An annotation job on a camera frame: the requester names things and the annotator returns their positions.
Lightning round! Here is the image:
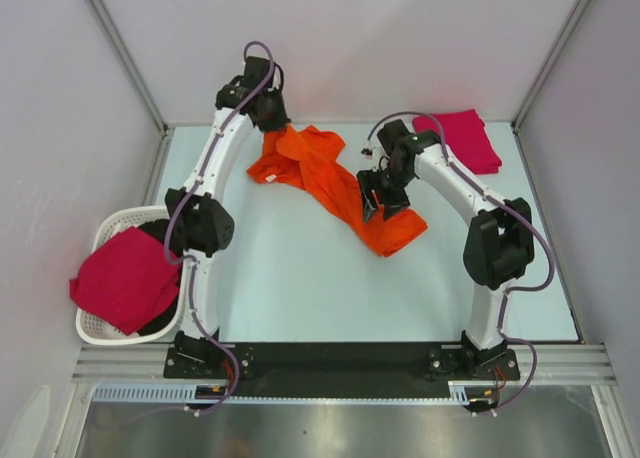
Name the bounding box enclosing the black garment in basket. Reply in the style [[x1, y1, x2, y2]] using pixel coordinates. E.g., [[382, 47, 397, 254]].
[[137, 219, 181, 336]]

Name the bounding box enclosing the orange t shirt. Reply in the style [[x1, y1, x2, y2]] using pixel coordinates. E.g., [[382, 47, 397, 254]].
[[247, 125, 428, 258]]

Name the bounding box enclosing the aluminium frame rail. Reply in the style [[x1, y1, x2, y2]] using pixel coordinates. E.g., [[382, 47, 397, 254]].
[[71, 343, 616, 385]]

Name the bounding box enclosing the magenta t shirt in basket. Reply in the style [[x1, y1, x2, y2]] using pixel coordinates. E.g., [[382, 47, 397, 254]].
[[68, 226, 182, 336]]

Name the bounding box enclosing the folded magenta t shirt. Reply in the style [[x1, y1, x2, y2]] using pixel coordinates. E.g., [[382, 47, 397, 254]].
[[412, 109, 502, 175]]

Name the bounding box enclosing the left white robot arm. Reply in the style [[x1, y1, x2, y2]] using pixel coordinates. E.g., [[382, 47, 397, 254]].
[[165, 56, 290, 378]]

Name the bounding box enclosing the white plastic laundry basket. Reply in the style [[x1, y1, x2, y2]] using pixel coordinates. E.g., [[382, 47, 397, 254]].
[[75, 205, 185, 347]]

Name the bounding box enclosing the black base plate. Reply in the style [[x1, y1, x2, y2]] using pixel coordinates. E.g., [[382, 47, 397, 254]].
[[163, 336, 521, 400]]

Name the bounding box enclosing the grey slotted cable duct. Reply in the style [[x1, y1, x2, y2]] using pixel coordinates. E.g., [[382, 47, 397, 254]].
[[93, 383, 489, 406]]

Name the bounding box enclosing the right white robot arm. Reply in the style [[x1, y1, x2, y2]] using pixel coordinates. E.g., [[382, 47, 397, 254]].
[[356, 113, 535, 379]]

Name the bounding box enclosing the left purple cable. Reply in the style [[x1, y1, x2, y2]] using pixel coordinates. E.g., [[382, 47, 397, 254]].
[[94, 40, 281, 424]]

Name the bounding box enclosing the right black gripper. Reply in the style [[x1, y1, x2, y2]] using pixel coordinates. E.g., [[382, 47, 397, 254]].
[[358, 163, 415, 224]]

